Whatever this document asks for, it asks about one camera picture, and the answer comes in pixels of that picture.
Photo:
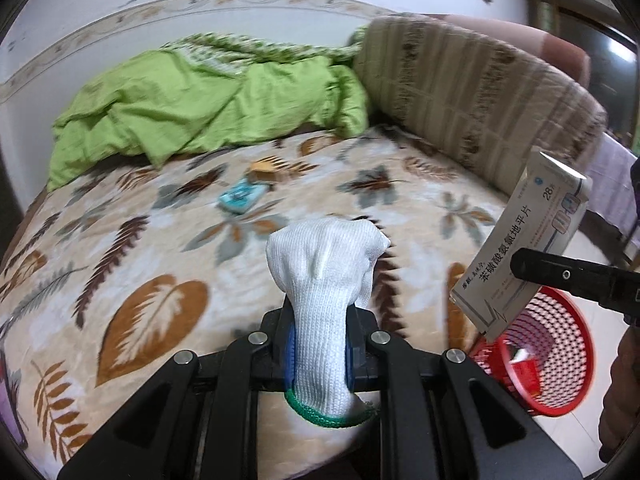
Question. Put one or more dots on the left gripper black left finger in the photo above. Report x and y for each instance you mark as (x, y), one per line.
(277, 364)

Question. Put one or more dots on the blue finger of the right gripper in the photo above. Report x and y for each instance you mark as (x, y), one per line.
(610, 287)

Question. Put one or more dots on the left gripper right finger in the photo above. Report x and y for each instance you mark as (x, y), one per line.
(361, 365)

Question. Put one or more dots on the white knit glove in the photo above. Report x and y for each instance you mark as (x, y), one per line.
(324, 266)

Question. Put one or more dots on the red mesh trash basket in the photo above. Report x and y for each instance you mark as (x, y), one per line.
(551, 330)

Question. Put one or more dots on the long white medicine box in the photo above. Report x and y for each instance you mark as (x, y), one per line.
(543, 213)

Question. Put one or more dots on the red box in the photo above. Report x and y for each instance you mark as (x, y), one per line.
(526, 375)

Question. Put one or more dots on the person's right hand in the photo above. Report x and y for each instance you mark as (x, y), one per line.
(621, 401)

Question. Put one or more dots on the teal tissue packet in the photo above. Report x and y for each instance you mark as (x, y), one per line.
(242, 196)

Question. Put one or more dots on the brown cardboard box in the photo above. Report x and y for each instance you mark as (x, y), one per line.
(267, 170)

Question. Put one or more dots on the leaf pattern bed blanket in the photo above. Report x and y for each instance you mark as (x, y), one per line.
(122, 268)

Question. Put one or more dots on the striped brown headboard cushion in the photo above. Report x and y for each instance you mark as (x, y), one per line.
(478, 100)

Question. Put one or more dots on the green duvet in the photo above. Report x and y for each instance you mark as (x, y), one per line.
(204, 92)

